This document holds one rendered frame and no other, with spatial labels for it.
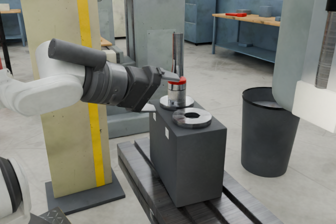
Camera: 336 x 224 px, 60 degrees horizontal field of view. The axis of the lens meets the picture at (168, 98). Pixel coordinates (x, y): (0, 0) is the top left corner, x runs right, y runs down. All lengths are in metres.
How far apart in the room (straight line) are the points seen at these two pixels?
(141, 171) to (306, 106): 0.63
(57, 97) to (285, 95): 0.36
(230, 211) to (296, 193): 1.77
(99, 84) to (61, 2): 1.35
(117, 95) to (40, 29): 1.34
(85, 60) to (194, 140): 0.28
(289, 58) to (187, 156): 0.38
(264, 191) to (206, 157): 1.77
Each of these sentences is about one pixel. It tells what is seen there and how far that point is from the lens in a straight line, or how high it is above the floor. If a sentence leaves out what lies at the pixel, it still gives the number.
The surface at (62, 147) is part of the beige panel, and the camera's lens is 2.12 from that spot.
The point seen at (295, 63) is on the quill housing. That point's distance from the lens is 0.31.
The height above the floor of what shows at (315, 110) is 1.35.
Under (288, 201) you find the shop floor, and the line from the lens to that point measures 2.38.
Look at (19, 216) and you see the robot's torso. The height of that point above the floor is 0.91.
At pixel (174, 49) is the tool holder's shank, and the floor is 1.30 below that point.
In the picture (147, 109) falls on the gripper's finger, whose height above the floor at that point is 1.16.
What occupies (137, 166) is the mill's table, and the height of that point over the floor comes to 0.97.
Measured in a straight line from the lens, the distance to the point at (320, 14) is 0.25.
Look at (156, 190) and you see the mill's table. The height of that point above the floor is 0.97.
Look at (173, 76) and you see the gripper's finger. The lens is 0.66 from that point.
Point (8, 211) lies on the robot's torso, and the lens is 0.80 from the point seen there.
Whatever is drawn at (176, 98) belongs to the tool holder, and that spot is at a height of 1.18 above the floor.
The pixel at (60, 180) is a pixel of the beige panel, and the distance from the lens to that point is 2.25.
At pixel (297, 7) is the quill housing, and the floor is 1.42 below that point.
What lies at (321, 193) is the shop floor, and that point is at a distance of 2.56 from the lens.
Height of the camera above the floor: 1.44
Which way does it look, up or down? 21 degrees down
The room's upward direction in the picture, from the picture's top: straight up
